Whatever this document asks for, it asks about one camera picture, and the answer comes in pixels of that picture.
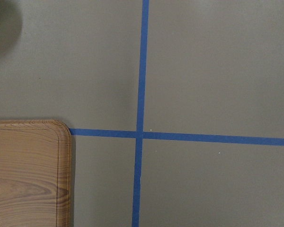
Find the wooden brown tray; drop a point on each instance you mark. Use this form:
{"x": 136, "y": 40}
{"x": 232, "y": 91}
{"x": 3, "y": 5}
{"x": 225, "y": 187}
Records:
{"x": 35, "y": 173}

